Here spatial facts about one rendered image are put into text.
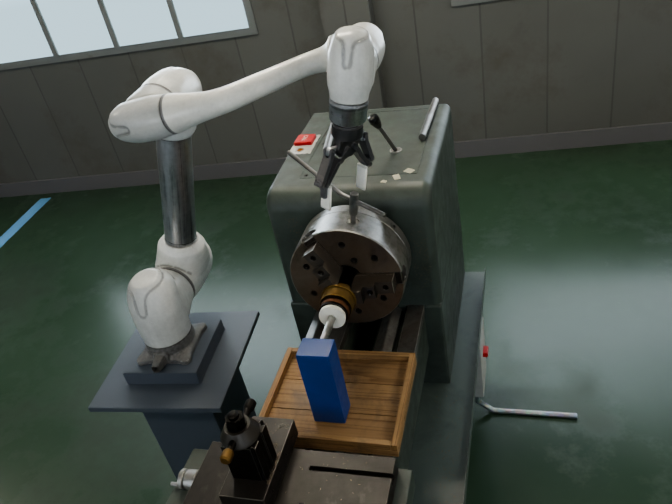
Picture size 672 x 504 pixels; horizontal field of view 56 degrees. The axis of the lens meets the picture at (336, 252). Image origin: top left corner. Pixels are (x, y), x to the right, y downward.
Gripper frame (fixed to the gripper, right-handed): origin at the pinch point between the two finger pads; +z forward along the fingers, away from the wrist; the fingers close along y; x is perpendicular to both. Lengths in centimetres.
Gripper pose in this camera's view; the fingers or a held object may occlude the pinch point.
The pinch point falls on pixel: (343, 194)
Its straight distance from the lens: 161.3
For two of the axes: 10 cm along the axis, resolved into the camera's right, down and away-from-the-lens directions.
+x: 7.5, 4.2, -5.1
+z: -0.4, 8.0, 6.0
